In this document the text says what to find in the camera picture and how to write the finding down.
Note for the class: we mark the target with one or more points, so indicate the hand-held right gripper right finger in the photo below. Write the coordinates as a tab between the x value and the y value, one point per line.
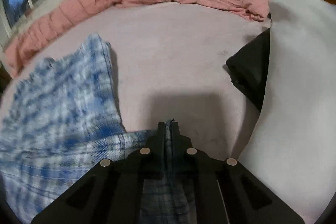
175	140

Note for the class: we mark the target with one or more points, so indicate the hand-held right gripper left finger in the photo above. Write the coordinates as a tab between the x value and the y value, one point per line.
160	140

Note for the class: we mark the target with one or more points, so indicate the blue plaid shirt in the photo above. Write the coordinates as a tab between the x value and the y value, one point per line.
60	108

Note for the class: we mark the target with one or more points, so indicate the white folded garment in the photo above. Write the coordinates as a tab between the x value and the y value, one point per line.
294	82

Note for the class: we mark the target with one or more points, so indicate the black folded garment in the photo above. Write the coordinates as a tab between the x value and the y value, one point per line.
252	66

